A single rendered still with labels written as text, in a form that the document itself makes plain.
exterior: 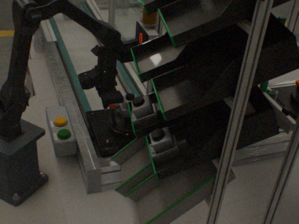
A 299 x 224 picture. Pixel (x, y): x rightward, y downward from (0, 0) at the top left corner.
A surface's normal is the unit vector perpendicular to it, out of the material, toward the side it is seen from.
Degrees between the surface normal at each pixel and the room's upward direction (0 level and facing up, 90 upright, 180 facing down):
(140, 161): 45
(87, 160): 0
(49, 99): 0
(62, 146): 90
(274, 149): 90
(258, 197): 0
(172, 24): 25
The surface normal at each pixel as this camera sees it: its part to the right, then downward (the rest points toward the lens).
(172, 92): -0.34, -0.73
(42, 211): 0.08, -0.82
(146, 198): -0.64, -0.56
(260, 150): 0.33, 0.56
